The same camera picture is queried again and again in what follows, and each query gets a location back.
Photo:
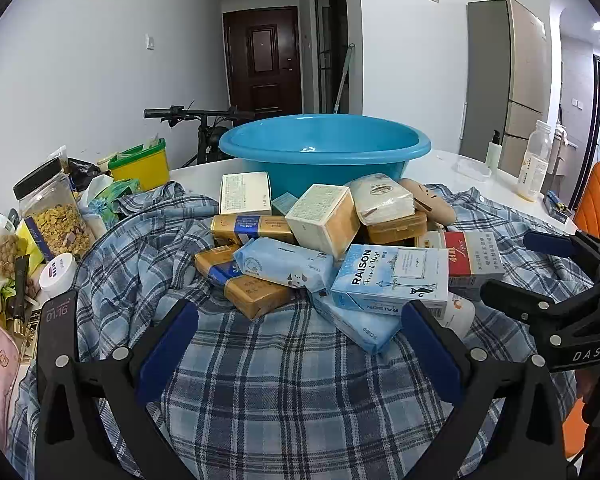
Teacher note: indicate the green tissue pack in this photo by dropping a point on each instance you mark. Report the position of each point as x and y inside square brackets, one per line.
[107, 200]

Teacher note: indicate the small dark blue box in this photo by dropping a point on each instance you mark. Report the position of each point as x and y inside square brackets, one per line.
[557, 207]

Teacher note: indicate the blue plaid shirt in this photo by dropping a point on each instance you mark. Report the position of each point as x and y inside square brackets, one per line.
[280, 385]

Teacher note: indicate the clear milk bottle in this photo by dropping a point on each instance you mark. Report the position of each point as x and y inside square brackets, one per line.
[534, 165]

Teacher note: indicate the white pump bottle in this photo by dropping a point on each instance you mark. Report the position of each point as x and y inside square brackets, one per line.
[493, 152]

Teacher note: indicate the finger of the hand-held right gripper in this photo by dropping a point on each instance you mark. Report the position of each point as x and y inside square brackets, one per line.
[515, 296]
[547, 242]

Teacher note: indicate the tan round vented case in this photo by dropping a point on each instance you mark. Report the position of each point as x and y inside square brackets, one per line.
[432, 205]

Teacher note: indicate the black framed glass door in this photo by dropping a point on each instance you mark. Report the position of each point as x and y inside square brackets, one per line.
[330, 40]

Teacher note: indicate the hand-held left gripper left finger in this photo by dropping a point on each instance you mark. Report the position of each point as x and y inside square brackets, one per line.
[170, 350]

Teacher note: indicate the grey refrigerator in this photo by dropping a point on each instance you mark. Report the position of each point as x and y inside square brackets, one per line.
[505, 85]

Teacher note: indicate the clear bag of nuts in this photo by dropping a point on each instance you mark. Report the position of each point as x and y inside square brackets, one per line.
[5, 252]

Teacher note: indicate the black plastic bag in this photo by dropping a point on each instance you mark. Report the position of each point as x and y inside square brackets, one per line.
[82, 170]

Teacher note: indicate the small teal box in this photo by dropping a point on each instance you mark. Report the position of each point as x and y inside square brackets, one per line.
[284, 205]

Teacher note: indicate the dark brown door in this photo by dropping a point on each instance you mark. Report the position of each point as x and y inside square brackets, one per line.
[262, 60]

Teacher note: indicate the red and white carton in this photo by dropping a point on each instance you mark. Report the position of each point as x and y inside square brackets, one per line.
[472, 260]

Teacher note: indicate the black smartphone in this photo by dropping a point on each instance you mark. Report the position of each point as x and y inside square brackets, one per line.
[57, 325]

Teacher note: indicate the gold box with blue label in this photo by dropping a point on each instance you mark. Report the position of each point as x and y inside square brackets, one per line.
[255, 300]
[250, 230]

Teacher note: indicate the yellow bin with green rim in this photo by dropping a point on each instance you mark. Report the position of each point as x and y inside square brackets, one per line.
[140, 167]

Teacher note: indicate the white soft tissue pack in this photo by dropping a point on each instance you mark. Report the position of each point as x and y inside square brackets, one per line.
[380, 200]

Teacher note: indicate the white round labelled jar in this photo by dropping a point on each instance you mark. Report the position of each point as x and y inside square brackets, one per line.
[57, 275]

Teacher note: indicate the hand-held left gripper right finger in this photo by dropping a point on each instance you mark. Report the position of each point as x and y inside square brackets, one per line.
[430, 355]

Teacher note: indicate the clear cereal jar black lid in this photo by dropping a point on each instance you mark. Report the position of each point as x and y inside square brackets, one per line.
[55, 215]

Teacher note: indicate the amber plastic box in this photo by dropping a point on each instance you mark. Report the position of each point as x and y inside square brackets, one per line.
[397, 230]

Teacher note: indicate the cream cube carton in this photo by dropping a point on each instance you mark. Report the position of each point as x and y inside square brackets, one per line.
[320, 220]

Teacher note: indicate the clear plastic lidded container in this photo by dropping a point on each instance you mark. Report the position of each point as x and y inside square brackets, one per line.
[472, 166]

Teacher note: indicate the white round bottle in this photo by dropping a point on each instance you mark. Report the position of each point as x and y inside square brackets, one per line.
[457, 312]

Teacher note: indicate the blue plastic basin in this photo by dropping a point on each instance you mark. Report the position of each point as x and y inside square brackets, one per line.
[325, 170]

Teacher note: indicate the white printed cube carton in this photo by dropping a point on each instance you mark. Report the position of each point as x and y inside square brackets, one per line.
[245, 192]

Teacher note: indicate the light blue tissue pack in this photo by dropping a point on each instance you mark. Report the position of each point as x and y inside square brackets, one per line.
[355, 325]
[280, 260]

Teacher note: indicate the light blue illustrated carton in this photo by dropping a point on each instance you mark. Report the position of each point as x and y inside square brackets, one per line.
[390, 280]

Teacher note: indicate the black bicycle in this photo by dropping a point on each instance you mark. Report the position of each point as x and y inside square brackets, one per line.
[210, 132]

